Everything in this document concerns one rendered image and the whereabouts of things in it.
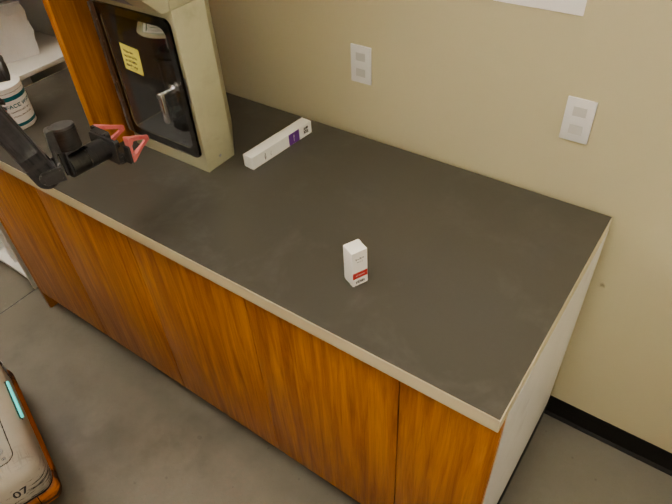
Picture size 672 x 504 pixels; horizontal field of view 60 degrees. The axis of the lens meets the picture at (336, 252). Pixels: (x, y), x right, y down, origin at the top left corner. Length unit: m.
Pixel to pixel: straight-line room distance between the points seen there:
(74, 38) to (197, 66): 0.38
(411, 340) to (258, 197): 0.64
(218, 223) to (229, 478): 0.98
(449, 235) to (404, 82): 0.49
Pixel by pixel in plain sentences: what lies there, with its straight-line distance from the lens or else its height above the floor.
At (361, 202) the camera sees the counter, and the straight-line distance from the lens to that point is 1.58.
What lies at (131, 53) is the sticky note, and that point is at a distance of 1.75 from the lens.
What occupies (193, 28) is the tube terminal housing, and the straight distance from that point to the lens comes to 1.62.
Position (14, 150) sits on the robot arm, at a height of 1.24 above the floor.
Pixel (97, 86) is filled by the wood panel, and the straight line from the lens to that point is 1.93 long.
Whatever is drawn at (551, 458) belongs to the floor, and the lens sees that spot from 2.25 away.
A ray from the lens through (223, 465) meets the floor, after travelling 2.21.
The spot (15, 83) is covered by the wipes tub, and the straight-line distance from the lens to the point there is 2.22.
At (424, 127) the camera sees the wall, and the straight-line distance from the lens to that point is 1.76.
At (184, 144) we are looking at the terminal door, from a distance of 1.76.
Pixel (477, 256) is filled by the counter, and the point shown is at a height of 0.94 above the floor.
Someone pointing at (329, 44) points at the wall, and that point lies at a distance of 1.83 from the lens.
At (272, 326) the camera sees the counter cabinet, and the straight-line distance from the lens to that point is 1.47.
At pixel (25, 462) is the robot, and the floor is 0.27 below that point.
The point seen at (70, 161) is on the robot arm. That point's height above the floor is 1.17.
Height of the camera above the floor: 1.91
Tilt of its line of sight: 43 degrees down
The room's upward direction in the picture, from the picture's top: 4 degrees counter-clockwise
